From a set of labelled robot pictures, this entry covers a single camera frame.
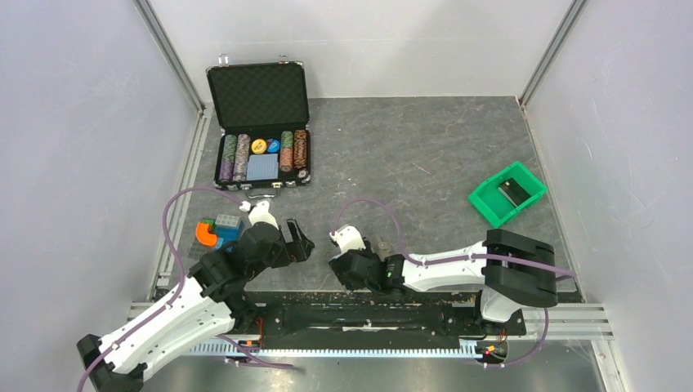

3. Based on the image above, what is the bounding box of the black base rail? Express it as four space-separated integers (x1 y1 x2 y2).
231 292 526 350

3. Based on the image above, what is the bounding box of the green plastic bin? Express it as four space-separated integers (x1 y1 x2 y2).
467 161 548 229

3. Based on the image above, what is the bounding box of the green orange chip stack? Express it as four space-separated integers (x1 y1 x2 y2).
279 131 293 172

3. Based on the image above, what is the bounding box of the yellow dealer button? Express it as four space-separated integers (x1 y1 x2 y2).
251 138 268 154

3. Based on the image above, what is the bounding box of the blue dealer button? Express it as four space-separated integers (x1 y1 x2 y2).
266 139 281 154

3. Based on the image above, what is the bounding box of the black credit card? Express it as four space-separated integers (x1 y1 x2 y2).
498 178 531 207

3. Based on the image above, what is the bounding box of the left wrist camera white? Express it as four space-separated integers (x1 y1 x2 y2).
239 200 279 229

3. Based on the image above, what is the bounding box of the purple brown chip stack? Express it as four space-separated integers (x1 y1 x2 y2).
232 134 251 181

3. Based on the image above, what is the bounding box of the colourful toy block set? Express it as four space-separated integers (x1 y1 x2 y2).
188 214 244 260

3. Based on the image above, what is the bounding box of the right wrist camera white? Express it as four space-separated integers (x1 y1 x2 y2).
329 225 366 254

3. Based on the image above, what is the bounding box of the brown orange chip stack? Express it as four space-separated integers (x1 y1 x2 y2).
293 129 308 169

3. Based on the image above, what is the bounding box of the black poker chip case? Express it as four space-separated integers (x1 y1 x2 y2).
206 61 312 190

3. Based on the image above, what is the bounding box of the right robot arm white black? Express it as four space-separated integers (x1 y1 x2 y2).
329 225 559 333

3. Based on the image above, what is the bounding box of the blue playing card deck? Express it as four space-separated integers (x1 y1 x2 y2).
246 154 279 180

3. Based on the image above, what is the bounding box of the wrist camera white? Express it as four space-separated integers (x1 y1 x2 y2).
329 225 366 254
239 200 279 229

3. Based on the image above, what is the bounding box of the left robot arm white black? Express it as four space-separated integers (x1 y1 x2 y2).
77 219 315 391

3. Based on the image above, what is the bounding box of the olive card holder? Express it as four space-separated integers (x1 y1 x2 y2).
373 235 395 261

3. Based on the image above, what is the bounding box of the purple green chip stack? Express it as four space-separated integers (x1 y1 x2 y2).
219 135 237 181

